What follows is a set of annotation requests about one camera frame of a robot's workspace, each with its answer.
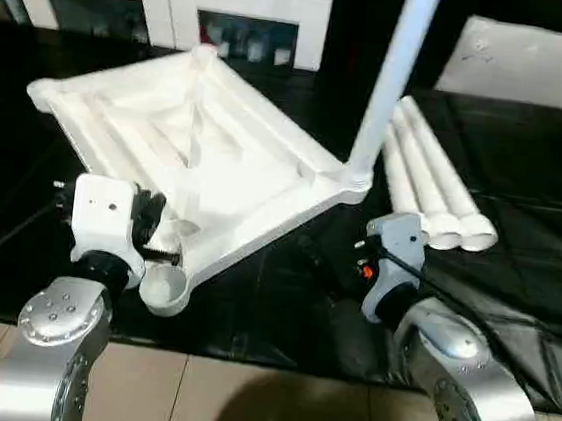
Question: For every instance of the white plastic table top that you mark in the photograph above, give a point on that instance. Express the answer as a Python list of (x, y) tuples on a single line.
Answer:
[(197, 151)]

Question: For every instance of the white plastic table leg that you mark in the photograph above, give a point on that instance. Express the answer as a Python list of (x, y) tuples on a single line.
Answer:
[(391, 71), (455, 184), (408, 194), (434, 191)]

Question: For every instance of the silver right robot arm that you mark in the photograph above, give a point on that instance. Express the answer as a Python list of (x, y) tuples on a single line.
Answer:
[(468, 391)]

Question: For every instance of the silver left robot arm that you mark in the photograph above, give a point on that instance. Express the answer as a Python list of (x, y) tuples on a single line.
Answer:
[(50, 347)]

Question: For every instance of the black work mat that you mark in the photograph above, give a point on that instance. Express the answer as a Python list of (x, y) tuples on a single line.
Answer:
[(513, 295)]

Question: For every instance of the small bottles on shelf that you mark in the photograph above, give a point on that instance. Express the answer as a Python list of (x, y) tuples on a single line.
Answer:
[(246, 44)]

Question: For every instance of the black cabinet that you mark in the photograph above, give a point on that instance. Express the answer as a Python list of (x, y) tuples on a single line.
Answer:
[(381, 20)]

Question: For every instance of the white plastic bag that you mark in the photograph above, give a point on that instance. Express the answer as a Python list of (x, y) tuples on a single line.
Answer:
[(523, 60)]

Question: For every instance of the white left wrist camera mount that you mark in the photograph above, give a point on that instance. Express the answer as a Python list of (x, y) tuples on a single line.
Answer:
[(107, 217)]

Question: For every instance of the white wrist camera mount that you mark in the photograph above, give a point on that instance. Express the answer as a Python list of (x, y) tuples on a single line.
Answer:
[(392, 257), (107, 217)]

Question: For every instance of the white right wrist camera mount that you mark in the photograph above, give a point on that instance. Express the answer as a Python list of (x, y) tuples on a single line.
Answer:
[(392, 257)]

